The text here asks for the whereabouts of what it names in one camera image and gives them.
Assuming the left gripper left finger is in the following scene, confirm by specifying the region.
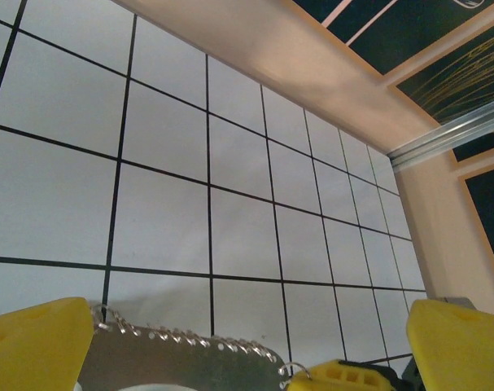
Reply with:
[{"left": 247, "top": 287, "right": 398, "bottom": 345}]
[{"left": 0, "top": 297, "right": 95, "bottom": 391}]

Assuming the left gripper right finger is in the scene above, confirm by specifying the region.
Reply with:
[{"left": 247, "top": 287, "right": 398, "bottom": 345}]
[{"left": 406, "top": 299, "right": 494, "bottom": 391}]

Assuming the peach circle gold grass panel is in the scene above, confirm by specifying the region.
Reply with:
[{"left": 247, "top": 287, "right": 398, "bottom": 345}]
[{"left": 395, "top": 20, "right": 494, "bottom": 164}]

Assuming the aluminium corner post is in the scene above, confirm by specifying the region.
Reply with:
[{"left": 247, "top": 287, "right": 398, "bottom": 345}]
[{"left": 387, "top": 99, "right": 494, "bottom": 171}]

